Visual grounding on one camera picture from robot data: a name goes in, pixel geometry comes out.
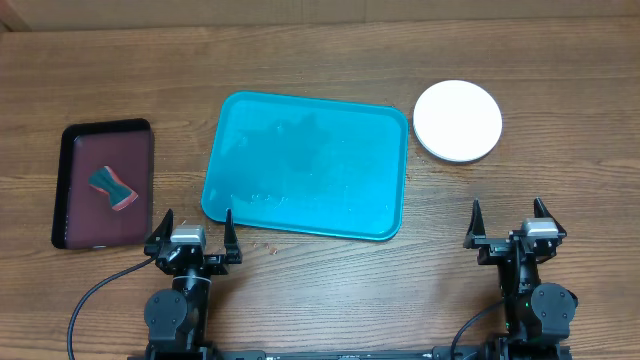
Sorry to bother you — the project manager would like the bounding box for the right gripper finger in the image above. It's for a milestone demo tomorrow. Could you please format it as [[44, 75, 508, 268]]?
[[463, 199, 487, 249], [533, 197, 567, 238]]

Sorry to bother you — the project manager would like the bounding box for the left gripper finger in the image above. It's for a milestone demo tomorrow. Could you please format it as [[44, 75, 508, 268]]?
[[143, 209, 174, 257], [224, 209, 243, 264]]

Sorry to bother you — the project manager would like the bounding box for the green and red sponge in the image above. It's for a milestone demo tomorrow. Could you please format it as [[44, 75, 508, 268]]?
[[89, 166, 138, 211]]

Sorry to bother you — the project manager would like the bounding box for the white plate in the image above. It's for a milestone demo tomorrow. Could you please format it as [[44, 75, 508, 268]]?
[[413, 80, 503, 163]]

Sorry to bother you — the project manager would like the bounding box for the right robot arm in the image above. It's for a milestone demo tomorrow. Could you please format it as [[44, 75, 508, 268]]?
[[449, 198, 578, 360]]

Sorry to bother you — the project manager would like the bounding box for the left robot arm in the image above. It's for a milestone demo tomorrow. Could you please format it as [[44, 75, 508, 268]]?
[[144, 210, 242, 360]]

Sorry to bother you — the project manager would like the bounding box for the black and maroon tray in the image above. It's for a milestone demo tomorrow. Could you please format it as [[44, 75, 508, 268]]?
[[51, 118, 154, 250]]

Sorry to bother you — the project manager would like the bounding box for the teal plastic serving tray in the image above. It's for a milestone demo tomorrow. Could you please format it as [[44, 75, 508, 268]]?
[[201, 91, 409, 242]]

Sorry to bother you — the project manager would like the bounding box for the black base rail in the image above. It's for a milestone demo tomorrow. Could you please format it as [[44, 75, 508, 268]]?
[[127, 345, 573, 360]]

